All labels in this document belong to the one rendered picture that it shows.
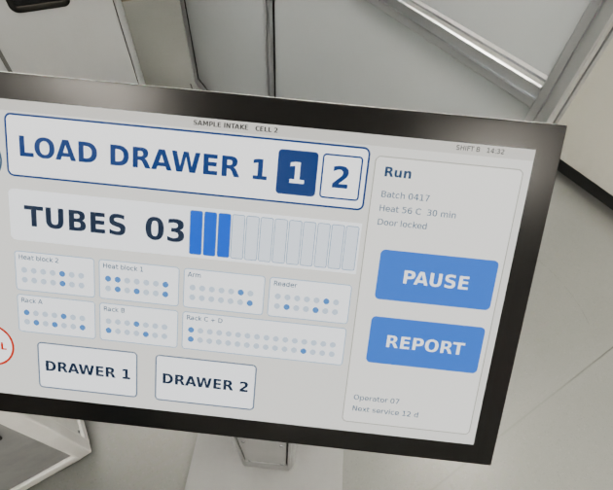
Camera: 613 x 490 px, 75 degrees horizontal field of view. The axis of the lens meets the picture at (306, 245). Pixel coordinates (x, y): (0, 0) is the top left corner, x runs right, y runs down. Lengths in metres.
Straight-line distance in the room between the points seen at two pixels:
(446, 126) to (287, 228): 0.15
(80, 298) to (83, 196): 0.09
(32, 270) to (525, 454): 1.46
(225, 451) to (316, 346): 1.03
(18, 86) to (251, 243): 0.22
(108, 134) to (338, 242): 0.21
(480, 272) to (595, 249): 1.87
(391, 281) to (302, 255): 0.08
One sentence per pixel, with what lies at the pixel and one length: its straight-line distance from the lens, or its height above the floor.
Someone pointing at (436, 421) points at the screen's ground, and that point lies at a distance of 0.42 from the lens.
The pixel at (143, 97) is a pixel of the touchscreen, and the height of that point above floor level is 1.19.
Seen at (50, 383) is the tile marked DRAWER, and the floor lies 0.99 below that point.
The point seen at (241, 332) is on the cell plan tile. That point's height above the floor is 1.05.
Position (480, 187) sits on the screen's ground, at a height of 1.16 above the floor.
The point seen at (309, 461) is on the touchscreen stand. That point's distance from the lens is 1.36.
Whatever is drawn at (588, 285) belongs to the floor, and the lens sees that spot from 2.06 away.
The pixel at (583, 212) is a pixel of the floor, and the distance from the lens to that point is 2.37.
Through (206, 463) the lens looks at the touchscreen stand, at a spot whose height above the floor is 0.03.
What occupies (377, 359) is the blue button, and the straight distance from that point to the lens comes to 0.38.
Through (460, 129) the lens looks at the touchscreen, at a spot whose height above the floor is 1.19.
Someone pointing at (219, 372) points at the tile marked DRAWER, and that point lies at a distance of 0.39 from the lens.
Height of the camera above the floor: 1.38
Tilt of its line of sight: 52 degrees down
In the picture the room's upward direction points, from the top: 4 degrees clockwise
